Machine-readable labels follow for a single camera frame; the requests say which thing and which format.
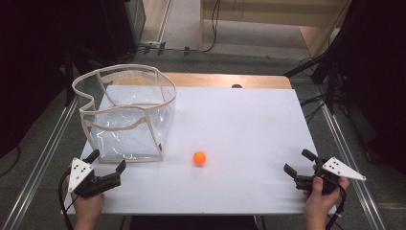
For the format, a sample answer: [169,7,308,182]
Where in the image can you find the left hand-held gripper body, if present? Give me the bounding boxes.
[67,157,123,198]

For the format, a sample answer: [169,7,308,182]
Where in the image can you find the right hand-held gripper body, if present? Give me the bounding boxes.
[294,156,367,196]

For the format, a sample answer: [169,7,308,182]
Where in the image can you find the clear plastic bag beige trim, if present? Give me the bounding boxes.
[71,63,178,165]

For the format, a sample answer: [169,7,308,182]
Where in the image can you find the orange ball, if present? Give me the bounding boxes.
[192,150,208,167]

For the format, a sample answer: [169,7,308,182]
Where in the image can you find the person's left hand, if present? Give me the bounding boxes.
[65,171,105,221]

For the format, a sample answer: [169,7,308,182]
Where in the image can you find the person's right hand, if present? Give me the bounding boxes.
[303,164,350,219]

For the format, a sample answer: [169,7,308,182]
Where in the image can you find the white board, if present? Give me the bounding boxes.
[60,84,338,216]

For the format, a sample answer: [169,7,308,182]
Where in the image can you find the black metal stand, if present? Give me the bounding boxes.
[282,52,341,115]

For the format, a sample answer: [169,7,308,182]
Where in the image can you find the person's dark clothing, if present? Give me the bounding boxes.
[128,215,260,230]

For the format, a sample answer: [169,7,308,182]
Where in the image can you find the black curtain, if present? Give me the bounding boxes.
[314,0,406,175]
[0,0,142,159]

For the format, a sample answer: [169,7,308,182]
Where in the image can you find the light wooden shelf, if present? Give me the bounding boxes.
[199,0,353,58]

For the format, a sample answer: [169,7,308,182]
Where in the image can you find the metal floor rail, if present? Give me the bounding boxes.
[320,103,388,230]
[0,95,79,230]

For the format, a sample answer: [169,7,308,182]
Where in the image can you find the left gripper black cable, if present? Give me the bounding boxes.
[57,171,78,230]

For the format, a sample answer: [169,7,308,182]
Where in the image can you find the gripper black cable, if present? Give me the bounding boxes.
[57,171,78,230]
[325,183,348,230]

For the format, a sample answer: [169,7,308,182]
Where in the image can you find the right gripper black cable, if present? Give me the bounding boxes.
[325,183,348,230]

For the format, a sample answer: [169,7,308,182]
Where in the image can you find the black floor cables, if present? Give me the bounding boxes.
[299,92,328,126]

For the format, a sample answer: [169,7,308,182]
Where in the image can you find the black hanging cable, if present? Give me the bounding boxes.
[183,0,222,55]

